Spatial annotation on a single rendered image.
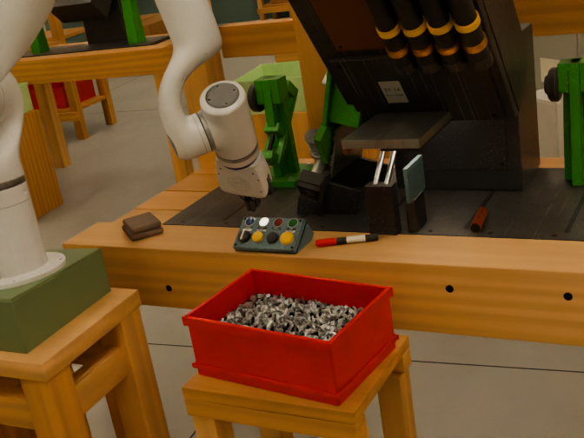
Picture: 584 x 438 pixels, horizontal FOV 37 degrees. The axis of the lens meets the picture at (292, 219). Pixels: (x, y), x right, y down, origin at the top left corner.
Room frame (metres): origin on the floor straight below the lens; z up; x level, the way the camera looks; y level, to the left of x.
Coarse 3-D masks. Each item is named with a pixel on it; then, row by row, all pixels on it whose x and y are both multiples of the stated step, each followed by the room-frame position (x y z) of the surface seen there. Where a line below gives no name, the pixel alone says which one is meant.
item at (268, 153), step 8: (288, 80) 2.22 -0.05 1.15; (288, 88) 2.21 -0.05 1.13; (296, 88) 2.25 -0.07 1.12; (296, 96) 2.24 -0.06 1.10; (288, 104) 2.22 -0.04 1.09; (280, 120) 2.18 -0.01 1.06; (264, 128) 2.17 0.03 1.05; (272, 128) 2.16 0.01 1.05; (280, 128) 2.16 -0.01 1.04; (272, 136) 2.15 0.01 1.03; (280, 136) 2.17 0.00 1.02; (288, 136) 2.17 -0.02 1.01; (272, 144) 2.14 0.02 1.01; (280, 144) 2.15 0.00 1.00; (264, 152) 2.13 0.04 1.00; (272, 152) 2.12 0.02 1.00; (280, 152) 2.14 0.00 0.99; (272, 160) 2.11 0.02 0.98; (280, 160) 2.12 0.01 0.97
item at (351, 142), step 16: (400, 112) 1.78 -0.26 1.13; (416, 112) 1.75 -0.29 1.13; (432, 112) 1.73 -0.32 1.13; (448, 112) 1.72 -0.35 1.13; (368, 128) 1.69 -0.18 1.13; (384, 128) 1.67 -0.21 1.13; (400, 128) 1.65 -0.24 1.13; (416, 128) 1.63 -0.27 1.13; (432, 128) 1.62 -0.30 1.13; (352, 144) 1.62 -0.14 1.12; (368, 144) 1.61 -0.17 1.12; (384, 144) 1.59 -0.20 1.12; (400, 144) 1.57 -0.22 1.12; (416, 144) 1.56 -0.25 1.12
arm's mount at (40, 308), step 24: (72, 264) 1.66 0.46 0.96; (96, 264) 1.72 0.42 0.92; (24, 288) 1.56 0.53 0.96; (48, 288) 1.59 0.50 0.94; (72, 288) 1.64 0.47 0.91; (96, 288) 1.71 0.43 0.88; (0, 312) 1.52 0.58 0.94; (24, 312) 1.52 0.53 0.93; (48, 312) 1.57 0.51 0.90; (72, 312) 1.63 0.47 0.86; (0, 336) 1.53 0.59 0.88; (24, 336) 1.51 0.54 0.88; (48, 336) 1.56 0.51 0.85
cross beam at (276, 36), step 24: (528, 0) 2.07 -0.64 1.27; (552, 0) 2.05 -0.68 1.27; (576, 0) 2.02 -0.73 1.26; (240, 24) 2.48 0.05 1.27; (264, 24) 2.44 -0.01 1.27; (288, 24) 2.40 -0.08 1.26; (552, 24) 2.05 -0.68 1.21; (576, 24) 2.02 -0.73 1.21; (240, 48) 2.48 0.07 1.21; (264, 48) 2.44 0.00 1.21; (288, 48) 2.41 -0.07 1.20
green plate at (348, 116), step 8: (328, 72) 1.83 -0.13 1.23; (328, 80) 1.83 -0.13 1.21; (328, 88) 1.84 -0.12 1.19; (336, 88) 1.84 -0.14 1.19; (328, 96) 1.84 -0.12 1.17; (336, 96) 1.84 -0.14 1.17; (328, 104) 1.84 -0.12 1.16; (336, 104) 1.84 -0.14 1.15; (344, 104) 1.83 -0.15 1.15; (352, 104) 1.82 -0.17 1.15; (328, 112) 1.85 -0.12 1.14; (336, 112) 1.84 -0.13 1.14; (344, 112) 1.84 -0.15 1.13; (352, 112) 1.83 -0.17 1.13; (360, 112) 1.82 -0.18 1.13; (328, 120) 1.85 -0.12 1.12; (336, 120) 1.85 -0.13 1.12; (344, 120) 1.84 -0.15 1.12; (352, 120) 1.83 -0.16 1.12; (360, 120) 1.82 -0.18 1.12
